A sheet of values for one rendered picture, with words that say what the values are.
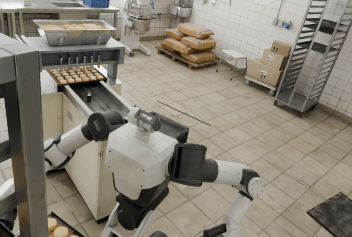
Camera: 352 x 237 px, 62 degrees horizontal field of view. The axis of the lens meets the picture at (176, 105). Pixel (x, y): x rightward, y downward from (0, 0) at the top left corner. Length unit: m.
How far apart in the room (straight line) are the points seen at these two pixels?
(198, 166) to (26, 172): 0.74
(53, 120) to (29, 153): 2.15
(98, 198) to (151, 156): 1.22
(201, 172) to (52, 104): 1.65
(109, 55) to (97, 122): 1.40
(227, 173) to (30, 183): 0.83
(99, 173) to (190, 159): 1.12
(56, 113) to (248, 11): 4.43
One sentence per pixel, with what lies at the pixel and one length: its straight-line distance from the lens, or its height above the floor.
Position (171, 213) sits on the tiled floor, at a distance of 2.64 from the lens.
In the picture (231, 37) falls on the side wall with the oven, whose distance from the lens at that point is 6.27.
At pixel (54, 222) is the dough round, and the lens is 1.28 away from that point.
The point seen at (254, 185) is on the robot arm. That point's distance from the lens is 1.23.
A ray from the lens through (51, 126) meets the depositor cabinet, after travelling 2.59.
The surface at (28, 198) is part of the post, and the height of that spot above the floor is 1.61.
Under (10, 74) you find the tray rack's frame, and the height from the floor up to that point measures 1.80.
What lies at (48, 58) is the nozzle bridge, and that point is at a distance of 2.42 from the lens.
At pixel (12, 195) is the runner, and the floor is 1.60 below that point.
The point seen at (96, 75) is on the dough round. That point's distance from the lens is 2.59.
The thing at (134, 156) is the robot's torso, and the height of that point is 1.25.
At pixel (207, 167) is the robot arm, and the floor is 1.27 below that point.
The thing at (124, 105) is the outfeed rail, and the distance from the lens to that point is 2.20.
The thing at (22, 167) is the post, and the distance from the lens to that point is 0.43.
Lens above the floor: 1.94
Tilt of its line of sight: 27 degrees down
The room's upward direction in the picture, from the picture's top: 11 degrees clockwise
